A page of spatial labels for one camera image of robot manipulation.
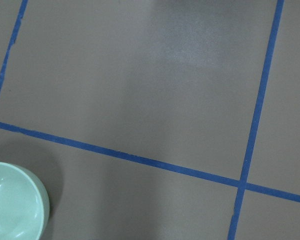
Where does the empty green bowl near ice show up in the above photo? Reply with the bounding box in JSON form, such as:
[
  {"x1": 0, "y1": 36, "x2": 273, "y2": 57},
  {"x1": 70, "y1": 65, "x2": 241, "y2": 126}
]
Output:
[{"x1": 0, "y1": 162, "x2": 50, "y2": 240}]

